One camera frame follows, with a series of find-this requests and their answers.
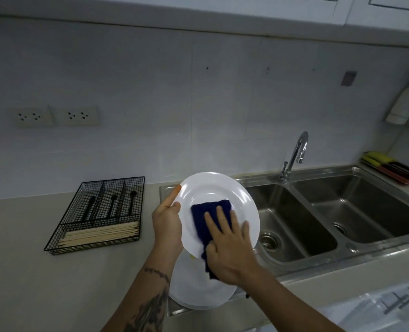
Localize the person's left forearm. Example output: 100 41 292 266
100 247 177 332

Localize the person's right hand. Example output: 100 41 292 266
203 205 261 287

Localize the bundle of wooden chopsticks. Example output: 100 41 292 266
57 221 139 249

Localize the dark blue cloth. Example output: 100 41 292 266
190 200 233 280

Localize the white spray bottle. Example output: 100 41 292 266
385 71 409 125

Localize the black wire cutlery tray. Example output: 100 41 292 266
44 176 145 255

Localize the red sponge tray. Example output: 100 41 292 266
360 159 409 185

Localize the person's left hand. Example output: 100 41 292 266
151 184 185 258

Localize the white wall cabinet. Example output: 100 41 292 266
0 0 409 49

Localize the person's right forearm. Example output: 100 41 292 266
240 267 347 332

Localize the black knife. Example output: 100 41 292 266
83 196 96 222

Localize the chrome faucet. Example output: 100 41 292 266
279 131 309 184

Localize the yellow sponge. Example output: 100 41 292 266
362 152 395 166

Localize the dark scouring pad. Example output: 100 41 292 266
380 161 409 177

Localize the stainless steel double sink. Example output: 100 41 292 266
159 164 409 317

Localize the black fork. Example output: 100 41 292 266
107 193 118 218

